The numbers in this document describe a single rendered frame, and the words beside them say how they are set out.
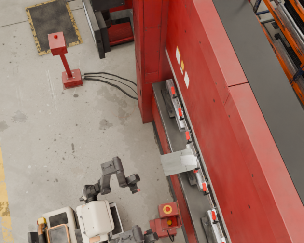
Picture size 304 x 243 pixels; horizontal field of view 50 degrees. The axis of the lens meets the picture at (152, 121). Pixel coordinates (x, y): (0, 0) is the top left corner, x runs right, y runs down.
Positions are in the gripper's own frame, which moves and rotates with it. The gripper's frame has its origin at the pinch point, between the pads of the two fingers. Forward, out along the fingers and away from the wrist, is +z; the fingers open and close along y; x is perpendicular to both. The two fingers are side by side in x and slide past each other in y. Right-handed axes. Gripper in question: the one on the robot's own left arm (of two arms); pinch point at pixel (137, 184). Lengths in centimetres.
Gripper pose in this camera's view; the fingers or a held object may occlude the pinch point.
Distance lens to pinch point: 263.5
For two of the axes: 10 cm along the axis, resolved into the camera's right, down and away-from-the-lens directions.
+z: 4.2, 2.6, 8.7
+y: -3.1, -8.6, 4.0
